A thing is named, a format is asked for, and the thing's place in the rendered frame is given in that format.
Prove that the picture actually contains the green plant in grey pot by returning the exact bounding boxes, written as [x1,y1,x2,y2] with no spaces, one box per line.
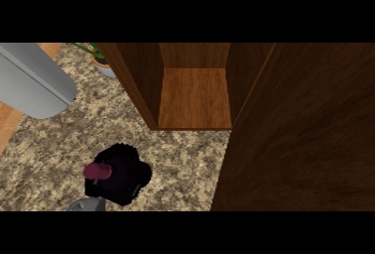
[73,42,119,79]

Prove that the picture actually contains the rounded grey appliance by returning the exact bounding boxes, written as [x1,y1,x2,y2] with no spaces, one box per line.
[0,42,80,120]

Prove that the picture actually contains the dark wine bottle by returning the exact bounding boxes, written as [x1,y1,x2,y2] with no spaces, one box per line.
[83,158,153,198]

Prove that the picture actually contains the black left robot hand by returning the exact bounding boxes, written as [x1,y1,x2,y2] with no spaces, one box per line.
[85,142,154,207]

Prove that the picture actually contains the brown wooden cabinet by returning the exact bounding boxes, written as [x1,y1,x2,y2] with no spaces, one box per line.
[97,42,280,132]

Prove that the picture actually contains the dark brown cabinet door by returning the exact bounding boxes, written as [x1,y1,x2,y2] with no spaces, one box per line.
[210,42,375,212]

